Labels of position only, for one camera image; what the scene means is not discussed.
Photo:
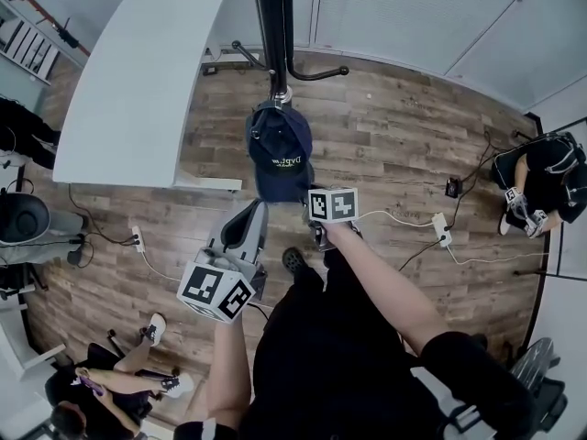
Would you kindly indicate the white power strip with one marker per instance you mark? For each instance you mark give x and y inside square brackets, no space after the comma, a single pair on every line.
[138,238]
[441,229]

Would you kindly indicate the white slatted rack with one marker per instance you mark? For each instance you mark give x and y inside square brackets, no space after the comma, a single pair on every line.
[29,51]

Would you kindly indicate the person's left forearm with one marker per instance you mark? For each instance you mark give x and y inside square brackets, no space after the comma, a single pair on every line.
[229,365]

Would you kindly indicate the white desk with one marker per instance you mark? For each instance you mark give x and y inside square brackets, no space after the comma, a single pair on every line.
[137,85]

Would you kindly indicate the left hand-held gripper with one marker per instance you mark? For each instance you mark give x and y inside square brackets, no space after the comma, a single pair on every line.
[215,287]

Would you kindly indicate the person's black clothing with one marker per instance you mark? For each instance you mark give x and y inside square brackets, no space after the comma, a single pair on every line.
[330,360]

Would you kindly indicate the navy blue baseball cap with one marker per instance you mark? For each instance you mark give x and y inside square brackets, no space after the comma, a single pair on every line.
[275,140]

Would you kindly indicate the red and black rod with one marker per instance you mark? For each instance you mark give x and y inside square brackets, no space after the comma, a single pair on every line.
[50,23]

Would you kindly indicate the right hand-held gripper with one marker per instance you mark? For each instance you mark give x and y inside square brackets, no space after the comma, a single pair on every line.
[332,204]

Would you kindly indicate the black wall socket box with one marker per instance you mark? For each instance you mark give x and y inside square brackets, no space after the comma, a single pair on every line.
[211,70]

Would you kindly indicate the black coat stand pole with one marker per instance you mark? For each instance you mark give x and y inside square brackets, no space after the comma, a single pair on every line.
[275,25]

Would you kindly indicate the person's black shoe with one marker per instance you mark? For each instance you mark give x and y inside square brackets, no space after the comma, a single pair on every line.
[292,259]

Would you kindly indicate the small black device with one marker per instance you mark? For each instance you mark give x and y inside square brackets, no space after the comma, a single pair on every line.
[452,187]

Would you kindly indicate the person's right forearm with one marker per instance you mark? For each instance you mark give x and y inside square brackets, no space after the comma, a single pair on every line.
[367,273]

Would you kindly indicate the black striped office chair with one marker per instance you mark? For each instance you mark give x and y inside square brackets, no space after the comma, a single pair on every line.
[541,378]

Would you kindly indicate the white table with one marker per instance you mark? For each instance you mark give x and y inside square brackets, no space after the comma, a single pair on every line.
[27,351]

